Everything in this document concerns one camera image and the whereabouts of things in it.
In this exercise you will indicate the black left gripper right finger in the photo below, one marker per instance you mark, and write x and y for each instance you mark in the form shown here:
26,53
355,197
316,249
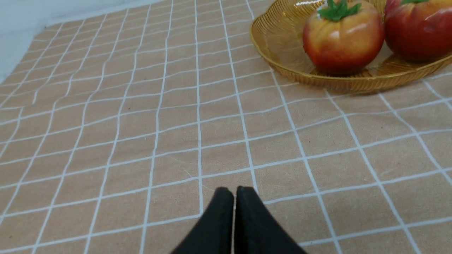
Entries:
256,231

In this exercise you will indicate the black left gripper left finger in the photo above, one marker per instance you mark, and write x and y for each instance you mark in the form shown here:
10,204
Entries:
212,234

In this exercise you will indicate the red-orange toy tomato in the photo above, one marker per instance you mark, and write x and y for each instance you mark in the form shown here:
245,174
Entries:
342,37
418,30

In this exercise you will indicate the tan checkered tablecloth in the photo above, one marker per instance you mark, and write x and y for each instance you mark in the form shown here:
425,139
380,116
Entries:
117,129

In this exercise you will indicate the amber ribbed plastic plate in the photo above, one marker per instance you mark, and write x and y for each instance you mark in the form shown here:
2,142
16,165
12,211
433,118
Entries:
277,36

